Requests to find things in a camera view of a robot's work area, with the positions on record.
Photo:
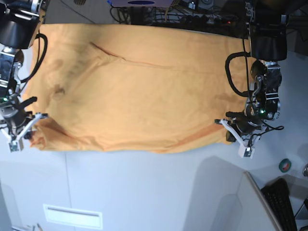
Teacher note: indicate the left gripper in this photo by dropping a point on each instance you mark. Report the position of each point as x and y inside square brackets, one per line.
[243, 125]

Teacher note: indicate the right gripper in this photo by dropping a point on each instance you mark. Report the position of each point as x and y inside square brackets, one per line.
[15, 119]

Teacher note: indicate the orange t-shirt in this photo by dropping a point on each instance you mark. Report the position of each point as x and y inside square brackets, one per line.
[125, 87]

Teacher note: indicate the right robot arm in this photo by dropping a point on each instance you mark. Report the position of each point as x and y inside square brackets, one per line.
[20, 21]

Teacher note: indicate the green tape roll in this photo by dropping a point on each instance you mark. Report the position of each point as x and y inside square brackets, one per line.
[285, 165]

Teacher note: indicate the black keyboard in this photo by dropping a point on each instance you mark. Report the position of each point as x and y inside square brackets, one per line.
[277, 196]

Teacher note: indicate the metal knob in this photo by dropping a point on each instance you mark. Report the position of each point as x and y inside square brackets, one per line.
[305, 170]

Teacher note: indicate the white partition panel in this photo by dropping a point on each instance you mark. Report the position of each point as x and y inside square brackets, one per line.
[257, 214]

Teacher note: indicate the white recessed table tray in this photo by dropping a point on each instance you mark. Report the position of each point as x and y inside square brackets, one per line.
[73, 217]

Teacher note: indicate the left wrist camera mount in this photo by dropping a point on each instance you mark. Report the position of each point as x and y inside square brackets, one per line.
[247, 143]

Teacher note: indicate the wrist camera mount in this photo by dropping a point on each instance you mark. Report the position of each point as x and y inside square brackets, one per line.
[247, 143]
[15, 139]

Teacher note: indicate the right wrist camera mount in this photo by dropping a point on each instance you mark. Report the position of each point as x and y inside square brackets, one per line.
[15, 139]

